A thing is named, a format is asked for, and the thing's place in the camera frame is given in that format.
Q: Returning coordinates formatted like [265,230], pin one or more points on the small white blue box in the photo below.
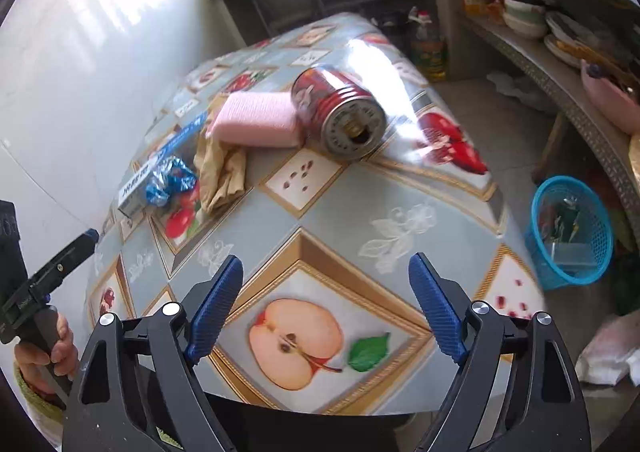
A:
[150,166]

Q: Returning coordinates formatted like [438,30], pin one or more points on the red drink can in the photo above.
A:
[343,117]

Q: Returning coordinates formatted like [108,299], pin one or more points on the fruit pattern tablecloth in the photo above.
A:
[326,321]

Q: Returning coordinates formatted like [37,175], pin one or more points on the perforated metal shelf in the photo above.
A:
[563,86]

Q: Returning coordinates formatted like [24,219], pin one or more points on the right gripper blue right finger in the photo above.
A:
[444,320]

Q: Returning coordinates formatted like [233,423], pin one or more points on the bag of yellow grain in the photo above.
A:
[634,155]

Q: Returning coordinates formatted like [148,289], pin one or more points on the white sack on floor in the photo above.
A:
[612,354]

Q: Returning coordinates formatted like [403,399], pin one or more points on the pink sponge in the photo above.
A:
[258,120]

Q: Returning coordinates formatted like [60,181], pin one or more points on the stack of plates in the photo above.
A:
[569,40]

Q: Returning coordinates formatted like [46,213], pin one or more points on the white rag on floor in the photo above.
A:
[521,88]

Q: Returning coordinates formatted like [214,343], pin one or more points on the blue wrapper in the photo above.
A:
[170,177]

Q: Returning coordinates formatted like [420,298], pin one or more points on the person's left hand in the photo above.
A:
[64,357]

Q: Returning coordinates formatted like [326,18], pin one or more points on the clear zip bag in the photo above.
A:
[571,255]

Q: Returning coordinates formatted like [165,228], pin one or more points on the blue plastic trash basket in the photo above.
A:
[594,229]

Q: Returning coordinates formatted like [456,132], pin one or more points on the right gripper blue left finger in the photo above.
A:
[207,306]

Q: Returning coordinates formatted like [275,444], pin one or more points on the stack of white bowls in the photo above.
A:
[525,18]

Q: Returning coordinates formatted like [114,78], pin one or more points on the cooking oil bottle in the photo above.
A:
[427,46]

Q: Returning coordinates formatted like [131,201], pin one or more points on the pink plastic basin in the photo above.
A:
[611,101]

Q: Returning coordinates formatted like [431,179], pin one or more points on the green plastic bottle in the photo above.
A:
[565,215]

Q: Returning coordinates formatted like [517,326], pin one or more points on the brown paper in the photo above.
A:
[221,172]

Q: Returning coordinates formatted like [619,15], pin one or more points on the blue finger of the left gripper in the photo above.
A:
[46,280]

